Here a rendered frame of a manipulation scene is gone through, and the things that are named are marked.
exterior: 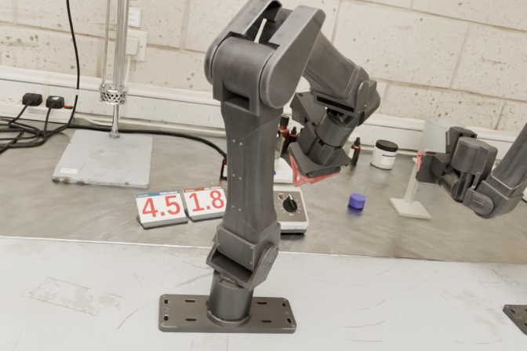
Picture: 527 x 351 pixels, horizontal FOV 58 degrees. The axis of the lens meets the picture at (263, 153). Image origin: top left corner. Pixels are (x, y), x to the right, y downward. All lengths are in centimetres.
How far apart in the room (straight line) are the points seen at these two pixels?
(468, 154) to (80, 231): 74
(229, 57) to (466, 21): 125
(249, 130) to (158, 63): 93
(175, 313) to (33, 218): 35
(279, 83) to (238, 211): 19
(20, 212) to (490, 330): 84
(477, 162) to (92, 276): 72
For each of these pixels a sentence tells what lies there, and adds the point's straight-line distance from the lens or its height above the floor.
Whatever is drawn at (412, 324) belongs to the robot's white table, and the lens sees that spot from 85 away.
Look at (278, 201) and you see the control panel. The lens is 98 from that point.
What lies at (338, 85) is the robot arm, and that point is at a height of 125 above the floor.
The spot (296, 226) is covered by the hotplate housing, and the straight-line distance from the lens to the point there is 97.
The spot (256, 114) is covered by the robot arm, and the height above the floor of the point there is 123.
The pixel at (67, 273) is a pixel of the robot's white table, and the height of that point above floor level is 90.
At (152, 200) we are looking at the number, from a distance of 96.
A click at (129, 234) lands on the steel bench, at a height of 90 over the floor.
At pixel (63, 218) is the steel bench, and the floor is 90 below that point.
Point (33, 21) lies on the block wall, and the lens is 148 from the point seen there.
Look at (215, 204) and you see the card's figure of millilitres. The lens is 101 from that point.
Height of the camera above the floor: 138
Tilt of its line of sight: 20 degrees down
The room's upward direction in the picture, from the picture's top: 11 degrees clockwise
